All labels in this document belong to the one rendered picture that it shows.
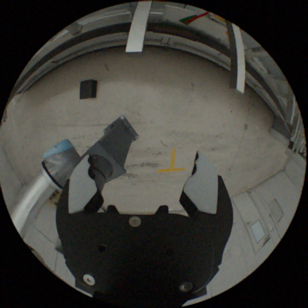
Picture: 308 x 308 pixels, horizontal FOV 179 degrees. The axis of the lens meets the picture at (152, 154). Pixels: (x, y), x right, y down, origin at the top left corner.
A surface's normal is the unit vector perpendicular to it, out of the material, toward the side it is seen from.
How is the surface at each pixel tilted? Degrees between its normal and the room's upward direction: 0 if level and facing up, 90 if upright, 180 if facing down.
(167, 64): 0
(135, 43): 0
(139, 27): 0
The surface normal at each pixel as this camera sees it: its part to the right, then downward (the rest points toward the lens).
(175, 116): 0.04, 0.53
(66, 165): 0.84, 0.02
